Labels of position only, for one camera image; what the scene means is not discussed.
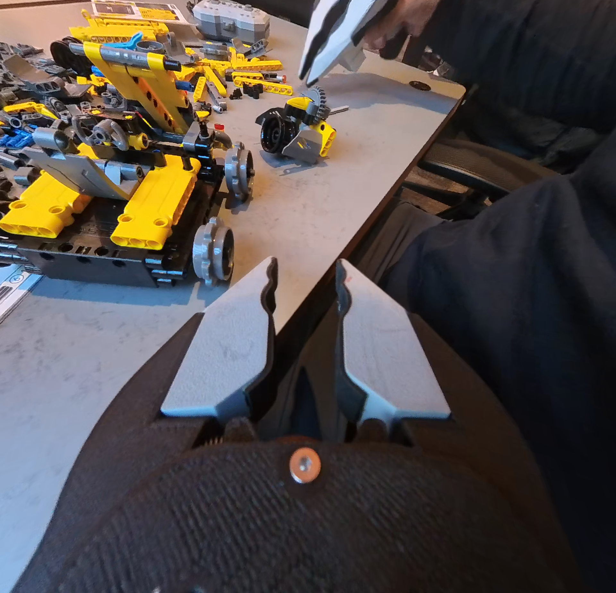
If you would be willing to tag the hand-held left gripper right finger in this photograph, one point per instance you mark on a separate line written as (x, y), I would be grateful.
(390, 357)

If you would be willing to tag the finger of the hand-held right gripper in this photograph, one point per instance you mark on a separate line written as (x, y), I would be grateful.
(320, 20)
(349, 30)

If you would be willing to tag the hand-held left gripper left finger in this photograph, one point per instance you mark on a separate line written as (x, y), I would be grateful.
(221, 357)

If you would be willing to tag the spread of yellow beams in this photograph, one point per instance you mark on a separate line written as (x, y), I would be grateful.
(260, 76)

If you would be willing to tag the yellow brick wheel subassembly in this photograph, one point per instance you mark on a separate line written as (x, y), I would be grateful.
(303, 145)

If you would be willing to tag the yellow brick vehicle model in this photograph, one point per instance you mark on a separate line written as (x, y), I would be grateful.
(154, 203)

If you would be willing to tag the pile of small connector pieces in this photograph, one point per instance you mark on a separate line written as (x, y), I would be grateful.
(19, 141)

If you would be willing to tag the person's right forearm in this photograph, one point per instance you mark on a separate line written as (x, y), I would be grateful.
(519, 39)

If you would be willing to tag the black desk grommet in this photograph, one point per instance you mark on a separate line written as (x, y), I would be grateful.
(420, 86)

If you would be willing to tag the grey desk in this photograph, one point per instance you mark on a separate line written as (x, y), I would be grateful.
(313, 193)

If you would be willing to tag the person's right hand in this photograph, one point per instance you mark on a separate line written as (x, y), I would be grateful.
(414, 6)

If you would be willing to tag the grey battery box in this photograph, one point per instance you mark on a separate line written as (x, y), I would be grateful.
(231, 18)

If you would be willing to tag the black connector cluster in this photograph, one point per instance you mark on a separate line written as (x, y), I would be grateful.
(248, 91)

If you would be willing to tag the sticker sheet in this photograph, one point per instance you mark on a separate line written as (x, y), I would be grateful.
(139, 10)

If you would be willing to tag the blue brick separator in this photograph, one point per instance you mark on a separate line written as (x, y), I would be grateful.
(132, 42)

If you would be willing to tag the stack of yellow panels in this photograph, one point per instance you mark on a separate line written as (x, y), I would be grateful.
(115, 27)

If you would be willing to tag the white instruction booklet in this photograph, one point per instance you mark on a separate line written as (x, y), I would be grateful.
(14, 290)

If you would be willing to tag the black wheel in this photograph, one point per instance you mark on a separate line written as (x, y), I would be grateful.
(62, 54)

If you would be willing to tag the pile of grey track links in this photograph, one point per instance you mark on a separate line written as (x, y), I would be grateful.
(24, 68)

